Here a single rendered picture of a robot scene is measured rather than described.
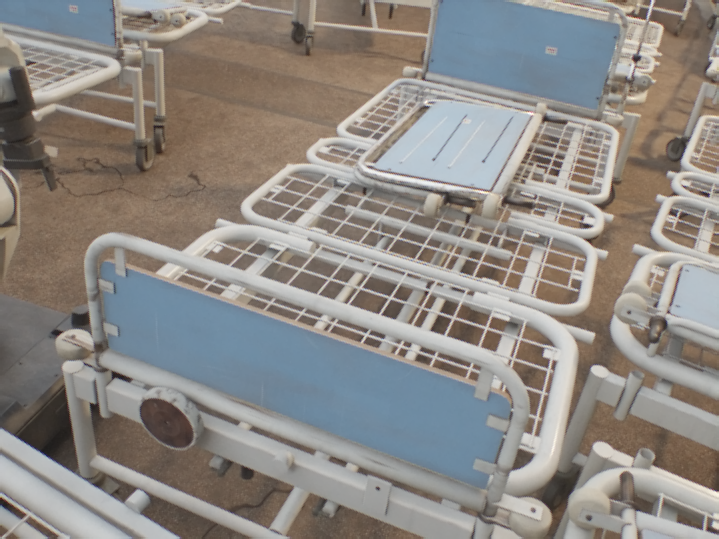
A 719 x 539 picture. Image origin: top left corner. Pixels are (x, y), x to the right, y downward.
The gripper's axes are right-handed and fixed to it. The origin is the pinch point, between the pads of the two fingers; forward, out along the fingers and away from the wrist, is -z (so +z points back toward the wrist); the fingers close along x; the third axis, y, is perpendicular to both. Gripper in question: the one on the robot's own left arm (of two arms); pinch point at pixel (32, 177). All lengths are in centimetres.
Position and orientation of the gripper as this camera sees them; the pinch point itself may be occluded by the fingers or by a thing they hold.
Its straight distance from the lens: 182.8
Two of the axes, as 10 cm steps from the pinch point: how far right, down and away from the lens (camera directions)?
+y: 2.9, -4.8, 8.3
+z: -0.8, -8.7, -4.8
